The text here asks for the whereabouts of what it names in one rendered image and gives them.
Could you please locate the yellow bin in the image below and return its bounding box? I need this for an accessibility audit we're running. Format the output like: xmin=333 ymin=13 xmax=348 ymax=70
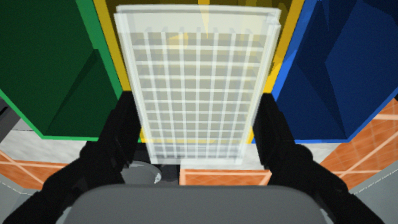
xmin=93 ymin=0 xmax=304 ymax=92

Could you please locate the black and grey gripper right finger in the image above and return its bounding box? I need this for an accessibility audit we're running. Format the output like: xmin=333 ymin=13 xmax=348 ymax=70
xmin=252 ymin=93 xmax=385 ymax=224

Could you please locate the green open bin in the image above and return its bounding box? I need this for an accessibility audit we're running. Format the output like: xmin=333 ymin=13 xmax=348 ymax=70
xmin=0 ymin=0 xmax=123 ymax=141

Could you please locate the blue bin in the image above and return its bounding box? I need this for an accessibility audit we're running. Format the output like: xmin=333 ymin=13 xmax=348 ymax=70
xmin=271 ymin=0 xmax=398 ymax=143

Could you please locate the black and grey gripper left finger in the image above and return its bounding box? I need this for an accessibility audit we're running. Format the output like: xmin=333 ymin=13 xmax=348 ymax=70
xmin=2 ymin=91 xmax=142 ymax=224

